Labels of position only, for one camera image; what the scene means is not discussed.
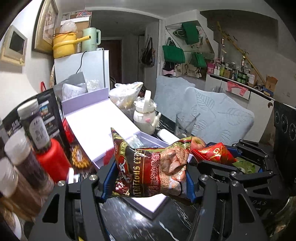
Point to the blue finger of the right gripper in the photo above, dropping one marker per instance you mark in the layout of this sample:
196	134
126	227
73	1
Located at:
233	150

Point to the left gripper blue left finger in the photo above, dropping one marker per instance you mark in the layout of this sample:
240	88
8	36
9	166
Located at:
107	178

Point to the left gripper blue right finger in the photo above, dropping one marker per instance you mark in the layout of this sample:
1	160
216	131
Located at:
192	186

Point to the small red snack packet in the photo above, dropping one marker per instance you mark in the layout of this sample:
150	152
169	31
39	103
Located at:
217	153

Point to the red brown snack packet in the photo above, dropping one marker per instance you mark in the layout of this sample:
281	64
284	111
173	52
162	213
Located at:
146	172

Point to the red fuzzy knit item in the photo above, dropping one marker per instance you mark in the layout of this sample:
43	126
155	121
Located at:
108	156

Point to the leaf print cloth bag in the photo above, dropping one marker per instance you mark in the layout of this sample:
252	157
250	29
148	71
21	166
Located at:
135	142

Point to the leaf pattern chair cover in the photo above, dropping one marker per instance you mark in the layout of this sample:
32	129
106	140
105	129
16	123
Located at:
219	118

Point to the red apple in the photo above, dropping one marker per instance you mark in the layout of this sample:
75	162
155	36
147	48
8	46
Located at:
197	143

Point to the lavender gift box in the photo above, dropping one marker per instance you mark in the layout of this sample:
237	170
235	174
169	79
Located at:
91	117

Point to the white cabinet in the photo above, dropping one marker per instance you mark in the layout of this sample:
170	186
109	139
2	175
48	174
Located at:
260	104

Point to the red canister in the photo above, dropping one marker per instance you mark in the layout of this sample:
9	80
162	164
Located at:
55	162

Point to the glass cup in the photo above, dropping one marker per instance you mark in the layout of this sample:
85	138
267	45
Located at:
185	123

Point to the white tissue roll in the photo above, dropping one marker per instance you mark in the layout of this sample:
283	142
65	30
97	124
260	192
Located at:
167	136

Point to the cream cartoon water bottle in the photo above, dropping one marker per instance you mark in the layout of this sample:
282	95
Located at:
145	115

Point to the plastic bag of food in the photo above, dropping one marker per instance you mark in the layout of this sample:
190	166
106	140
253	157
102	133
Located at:
123	95

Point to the dark label jar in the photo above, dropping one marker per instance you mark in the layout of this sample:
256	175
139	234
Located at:
33	124

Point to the black snack pouch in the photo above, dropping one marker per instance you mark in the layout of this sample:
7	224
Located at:
47	110

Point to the white refrigerator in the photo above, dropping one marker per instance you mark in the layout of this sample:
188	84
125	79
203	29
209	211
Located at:
94	65

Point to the green tote bag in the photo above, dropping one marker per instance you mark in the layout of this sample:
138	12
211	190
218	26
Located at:
172	53

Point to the pale green kettle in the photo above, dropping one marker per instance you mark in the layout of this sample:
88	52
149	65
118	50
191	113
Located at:
93	42

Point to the yellow pot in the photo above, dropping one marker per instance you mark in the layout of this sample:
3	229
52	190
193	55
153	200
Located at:
65	44

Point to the framed picture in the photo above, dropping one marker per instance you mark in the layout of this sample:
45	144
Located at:
44	29

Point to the wall intercom panel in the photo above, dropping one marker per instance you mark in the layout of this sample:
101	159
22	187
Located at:
14	47

